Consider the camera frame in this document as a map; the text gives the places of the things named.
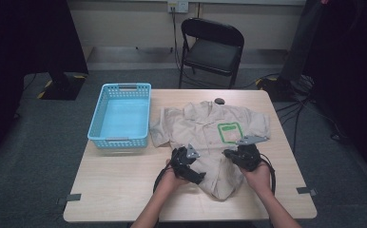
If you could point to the person's left hand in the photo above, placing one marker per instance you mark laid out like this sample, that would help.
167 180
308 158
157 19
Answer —
169 182

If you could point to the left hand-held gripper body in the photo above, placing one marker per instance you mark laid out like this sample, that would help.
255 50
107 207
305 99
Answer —
182 160

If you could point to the person's right hand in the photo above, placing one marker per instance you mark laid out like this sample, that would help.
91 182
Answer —
257 179

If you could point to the beige short-sleeved shirt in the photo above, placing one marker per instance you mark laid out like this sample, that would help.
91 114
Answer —
203 126

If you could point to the black curtain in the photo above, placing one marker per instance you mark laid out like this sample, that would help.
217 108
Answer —
352 63
20 38

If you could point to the black stand base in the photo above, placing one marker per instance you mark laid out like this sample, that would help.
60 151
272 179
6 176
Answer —
62 87

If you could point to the grey metal stand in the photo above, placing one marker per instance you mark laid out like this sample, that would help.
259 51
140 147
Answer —
299 47

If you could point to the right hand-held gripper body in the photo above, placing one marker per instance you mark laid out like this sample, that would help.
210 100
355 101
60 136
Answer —
247 156

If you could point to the grey tape strip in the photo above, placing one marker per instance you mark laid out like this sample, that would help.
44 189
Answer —
305 190
69 198

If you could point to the black folding chair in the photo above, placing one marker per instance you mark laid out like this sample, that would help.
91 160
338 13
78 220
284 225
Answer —
213 55

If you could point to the blue plastic basket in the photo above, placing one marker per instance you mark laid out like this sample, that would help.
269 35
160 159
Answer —
124 120

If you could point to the white wall socket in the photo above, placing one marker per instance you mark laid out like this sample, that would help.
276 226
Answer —
177 6

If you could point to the small dark round object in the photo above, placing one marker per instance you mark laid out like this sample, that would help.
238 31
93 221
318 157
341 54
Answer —
219 101

